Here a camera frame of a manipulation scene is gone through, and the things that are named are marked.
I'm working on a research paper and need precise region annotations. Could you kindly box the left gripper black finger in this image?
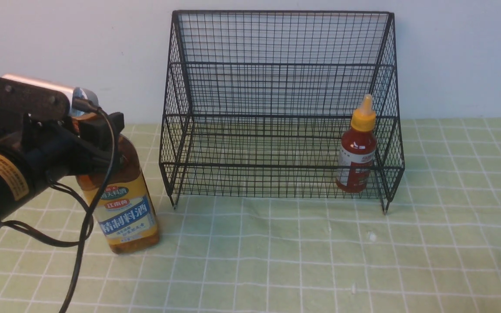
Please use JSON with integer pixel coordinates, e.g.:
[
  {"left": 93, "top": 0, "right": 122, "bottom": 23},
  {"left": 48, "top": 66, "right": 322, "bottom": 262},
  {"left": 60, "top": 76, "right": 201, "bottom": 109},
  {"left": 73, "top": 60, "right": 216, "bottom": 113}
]
[{"left": 78, "top": 113, "right": 113, "bottom": 150}]

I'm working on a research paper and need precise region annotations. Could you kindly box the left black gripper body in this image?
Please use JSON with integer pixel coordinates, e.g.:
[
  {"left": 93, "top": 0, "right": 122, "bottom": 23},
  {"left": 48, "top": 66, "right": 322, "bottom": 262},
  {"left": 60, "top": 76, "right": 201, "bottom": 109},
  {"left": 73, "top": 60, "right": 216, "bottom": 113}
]
[{"left": 0, "top": 77, "right": 117, "bottom": 178}]

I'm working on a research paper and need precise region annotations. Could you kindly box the cooking wine bottle gold cap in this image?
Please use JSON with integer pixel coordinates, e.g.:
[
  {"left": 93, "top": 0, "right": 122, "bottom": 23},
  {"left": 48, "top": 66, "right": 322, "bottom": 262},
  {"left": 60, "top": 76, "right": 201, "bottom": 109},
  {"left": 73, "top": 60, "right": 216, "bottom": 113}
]
[{"left": 94, "top": 134, "right": 160, "bottom": 254}]

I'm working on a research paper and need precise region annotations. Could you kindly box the red sauce bottle yellow cap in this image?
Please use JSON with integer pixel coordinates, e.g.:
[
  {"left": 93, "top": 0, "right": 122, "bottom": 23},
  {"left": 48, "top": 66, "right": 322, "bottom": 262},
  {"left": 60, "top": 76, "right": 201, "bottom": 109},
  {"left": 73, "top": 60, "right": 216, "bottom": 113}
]
[{"left": 336, "top": 94, "right": 377, "bottom": 193}]

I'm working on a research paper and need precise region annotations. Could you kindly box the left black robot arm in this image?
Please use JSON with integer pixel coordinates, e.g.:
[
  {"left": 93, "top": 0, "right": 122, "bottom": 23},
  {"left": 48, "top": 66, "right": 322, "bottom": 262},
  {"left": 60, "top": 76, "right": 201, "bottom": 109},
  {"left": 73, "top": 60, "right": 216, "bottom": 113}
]
[{"left": 0, "top": 73, "right": 124, "bottom": 228}]

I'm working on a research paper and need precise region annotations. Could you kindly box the green checkered tablecloth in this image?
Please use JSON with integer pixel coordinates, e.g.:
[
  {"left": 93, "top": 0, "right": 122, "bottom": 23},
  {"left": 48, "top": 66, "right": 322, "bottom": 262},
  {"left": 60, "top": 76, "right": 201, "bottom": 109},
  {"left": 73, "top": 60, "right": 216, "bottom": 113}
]
[{"left": 0, "top": 118, "right": 501, "bottom": 313}]

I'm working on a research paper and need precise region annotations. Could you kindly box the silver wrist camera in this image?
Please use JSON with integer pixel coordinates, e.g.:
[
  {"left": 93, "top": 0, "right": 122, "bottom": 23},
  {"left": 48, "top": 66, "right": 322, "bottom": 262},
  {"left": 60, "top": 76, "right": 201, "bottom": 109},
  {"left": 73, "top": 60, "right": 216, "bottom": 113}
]
[{"left": 2, "top": 73, "right": 100, "bottom": 107}]

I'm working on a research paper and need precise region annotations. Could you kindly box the black cable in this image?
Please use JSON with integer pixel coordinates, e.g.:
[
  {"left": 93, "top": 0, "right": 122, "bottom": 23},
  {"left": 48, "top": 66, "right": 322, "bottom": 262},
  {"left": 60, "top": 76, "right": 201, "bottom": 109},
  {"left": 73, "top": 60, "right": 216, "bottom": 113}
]
[{"left": 0, "top": 99, "right": 120, "bottom": 313}]

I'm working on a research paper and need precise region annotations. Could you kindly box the black wire mesh shelf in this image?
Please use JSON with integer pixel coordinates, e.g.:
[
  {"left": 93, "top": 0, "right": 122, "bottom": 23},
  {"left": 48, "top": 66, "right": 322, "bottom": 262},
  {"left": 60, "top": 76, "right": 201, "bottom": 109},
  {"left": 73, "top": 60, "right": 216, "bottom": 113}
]
[{"left": 159, "top": 10, "right": 405, "bottom": 214}]

